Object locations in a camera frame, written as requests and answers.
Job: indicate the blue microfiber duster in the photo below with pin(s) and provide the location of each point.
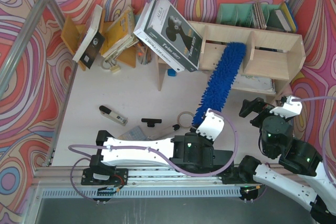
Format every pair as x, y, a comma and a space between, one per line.
221, 80

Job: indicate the white black marker pen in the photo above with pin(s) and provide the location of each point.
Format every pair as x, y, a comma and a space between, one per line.
164, 132

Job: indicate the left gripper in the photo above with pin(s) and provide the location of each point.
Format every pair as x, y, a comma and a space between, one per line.
194, 132

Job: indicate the green desk organizer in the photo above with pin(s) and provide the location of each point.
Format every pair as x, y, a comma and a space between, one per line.
257, 15

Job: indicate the white black leaning book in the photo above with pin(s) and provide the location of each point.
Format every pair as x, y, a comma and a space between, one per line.
90, 40

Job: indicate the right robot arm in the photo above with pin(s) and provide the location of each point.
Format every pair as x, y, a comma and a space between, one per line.
296, 156

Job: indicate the spiral bound drawing notebook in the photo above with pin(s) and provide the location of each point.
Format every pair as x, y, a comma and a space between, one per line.
254, 84

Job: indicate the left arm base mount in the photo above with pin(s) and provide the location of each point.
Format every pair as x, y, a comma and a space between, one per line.
90, 178

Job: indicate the masking tape roll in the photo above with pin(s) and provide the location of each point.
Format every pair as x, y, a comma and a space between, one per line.
185, 119

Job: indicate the light wooden bookshelf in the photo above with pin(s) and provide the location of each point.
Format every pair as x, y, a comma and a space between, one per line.
270, 54

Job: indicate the orange wooden book stand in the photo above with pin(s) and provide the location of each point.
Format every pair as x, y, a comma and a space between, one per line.
71, 33

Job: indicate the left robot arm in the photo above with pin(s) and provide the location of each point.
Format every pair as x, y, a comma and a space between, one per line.
191, 154

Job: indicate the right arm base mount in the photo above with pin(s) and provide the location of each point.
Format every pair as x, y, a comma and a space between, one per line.
238, 175

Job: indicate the yellow grey calculator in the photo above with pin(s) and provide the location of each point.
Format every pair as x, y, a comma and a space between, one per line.
135, 134

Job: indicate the blue yellow book in organizer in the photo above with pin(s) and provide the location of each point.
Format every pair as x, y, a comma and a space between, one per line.
288, 14

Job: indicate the blue pencil sharpener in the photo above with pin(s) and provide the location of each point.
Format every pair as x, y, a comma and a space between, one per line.
171, 73

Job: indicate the yellow books stack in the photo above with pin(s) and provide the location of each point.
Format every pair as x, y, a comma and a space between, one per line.
119, 35

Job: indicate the pen cup with pencils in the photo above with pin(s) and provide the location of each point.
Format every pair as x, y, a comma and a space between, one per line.
143, 54

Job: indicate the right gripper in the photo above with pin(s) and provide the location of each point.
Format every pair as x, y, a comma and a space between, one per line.
260, 109

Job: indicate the black T-shaped plastic part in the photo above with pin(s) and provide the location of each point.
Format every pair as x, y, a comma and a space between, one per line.
151, 122

